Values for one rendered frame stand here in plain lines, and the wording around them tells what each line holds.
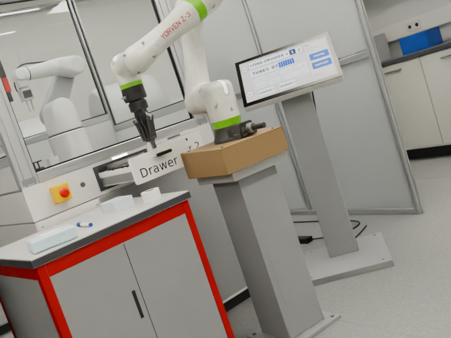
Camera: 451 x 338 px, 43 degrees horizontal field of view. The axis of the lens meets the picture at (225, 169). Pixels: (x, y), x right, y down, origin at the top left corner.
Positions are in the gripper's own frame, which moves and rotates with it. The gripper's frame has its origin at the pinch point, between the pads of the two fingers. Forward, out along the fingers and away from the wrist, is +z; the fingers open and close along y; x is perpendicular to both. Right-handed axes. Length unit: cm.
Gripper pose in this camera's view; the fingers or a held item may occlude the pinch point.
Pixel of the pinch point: (153, 149)
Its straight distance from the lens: 233.4
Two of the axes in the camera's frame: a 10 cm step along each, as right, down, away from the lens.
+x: 7.3, -3.2, 6.1
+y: 6.1, -1.0, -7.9
